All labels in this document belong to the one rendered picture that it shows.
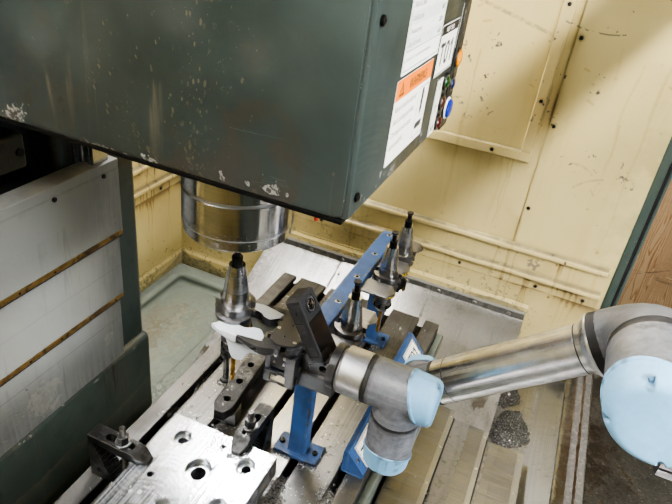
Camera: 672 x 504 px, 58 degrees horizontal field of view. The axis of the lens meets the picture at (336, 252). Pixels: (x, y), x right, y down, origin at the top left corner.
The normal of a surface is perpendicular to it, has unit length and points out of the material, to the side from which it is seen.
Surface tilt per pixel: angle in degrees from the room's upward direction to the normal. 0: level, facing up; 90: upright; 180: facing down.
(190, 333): 0
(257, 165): 90
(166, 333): 0
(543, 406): 17
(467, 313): 24
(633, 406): 88
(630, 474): 0
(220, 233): 90
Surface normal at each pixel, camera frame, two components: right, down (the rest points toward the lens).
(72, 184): 0.91, 0.32
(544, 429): -0.16, -0.90
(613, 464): 0.11, -0.85
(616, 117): -0.40, 0.44
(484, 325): -0.05, -0.60
